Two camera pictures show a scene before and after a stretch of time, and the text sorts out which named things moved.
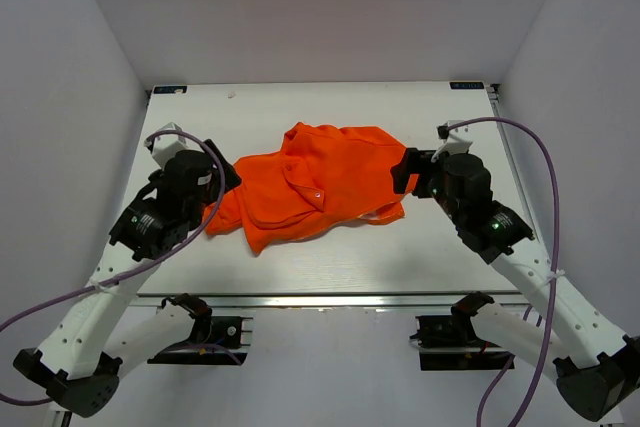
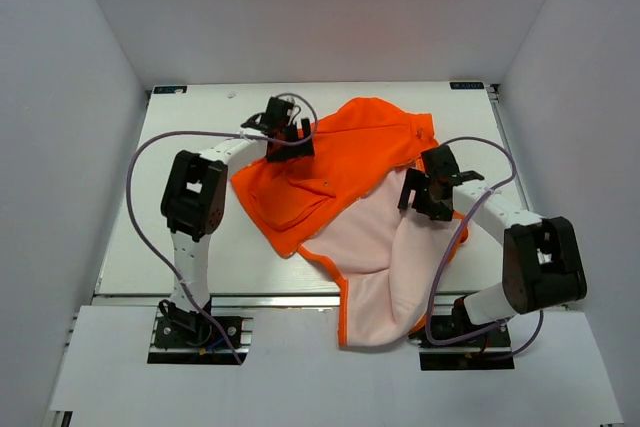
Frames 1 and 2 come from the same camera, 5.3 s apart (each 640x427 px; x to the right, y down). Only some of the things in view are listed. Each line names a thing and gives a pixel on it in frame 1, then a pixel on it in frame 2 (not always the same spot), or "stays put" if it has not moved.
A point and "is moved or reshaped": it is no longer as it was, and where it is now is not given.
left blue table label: (170, 89) stays put
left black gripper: (157, 177) → (301, 150)
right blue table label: (467, 85) stays put
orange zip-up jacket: (325, 177) is moved or reshaped
